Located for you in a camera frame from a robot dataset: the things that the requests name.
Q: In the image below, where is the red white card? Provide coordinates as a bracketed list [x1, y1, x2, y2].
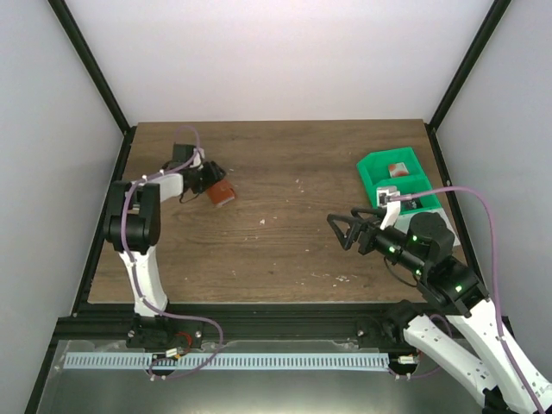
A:
[388, 162, 410, 178]

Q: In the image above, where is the green bin far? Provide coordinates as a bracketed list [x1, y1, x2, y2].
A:
[356, 147, 425, 187]

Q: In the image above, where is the white slotted cable duct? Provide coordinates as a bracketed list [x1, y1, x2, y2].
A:
[63, 352, 389, 372]

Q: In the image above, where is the right black frame post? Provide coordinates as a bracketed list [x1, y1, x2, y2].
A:
[424, 0, 512, 130]

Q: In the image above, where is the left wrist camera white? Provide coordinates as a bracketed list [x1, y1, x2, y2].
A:
[188, 147, 204, 169]

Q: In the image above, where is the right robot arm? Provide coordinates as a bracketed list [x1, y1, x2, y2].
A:
[327, 208, 551, 413]

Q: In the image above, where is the left black frame post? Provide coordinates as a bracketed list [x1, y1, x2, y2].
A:
[47, 0, 132, 135]

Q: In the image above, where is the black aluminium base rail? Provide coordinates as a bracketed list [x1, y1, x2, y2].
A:
[53, 303, 436, 349]

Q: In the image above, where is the black frame post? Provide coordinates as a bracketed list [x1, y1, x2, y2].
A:
[47, 0, 132, 135]
[424, 0, 512, 130]

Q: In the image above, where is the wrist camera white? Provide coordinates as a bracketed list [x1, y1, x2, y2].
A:
[188, 147, 204, 169]
[376, 185, 401, 230]

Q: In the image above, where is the green bin middle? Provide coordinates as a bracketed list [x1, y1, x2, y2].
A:
[364, 174, 442, 215]

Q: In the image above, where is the white bin near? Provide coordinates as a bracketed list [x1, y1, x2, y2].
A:
[394, 208, 461, 248]

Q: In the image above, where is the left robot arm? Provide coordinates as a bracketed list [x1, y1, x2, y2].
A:
[103, 144, 235, 348]

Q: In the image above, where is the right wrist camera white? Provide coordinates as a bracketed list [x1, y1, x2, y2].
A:
[376, 185, 401, 230]

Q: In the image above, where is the green bin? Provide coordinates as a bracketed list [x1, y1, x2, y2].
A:
[364, 174, 442, 215]
[356, 147, 425, 187]

